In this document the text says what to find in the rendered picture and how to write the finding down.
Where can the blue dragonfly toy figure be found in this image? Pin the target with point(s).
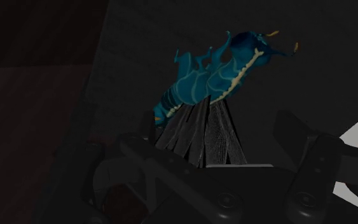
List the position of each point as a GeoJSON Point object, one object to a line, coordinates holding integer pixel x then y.
{"type": "Point", "coordinates": [203, 83]}

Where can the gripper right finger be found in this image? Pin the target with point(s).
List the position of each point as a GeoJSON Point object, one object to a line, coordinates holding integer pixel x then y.
{"type": "Point", "coordinates": [316, 173]}

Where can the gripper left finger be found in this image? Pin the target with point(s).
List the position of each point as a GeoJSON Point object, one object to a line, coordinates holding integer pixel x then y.
{"type": "Point", "coordinates": [178, 169]}

